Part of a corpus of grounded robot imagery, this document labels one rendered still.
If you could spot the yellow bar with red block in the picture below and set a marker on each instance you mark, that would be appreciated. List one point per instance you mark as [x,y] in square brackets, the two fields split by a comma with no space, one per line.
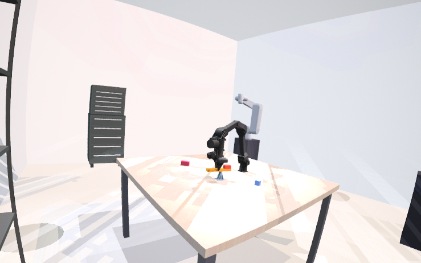
[224,168]

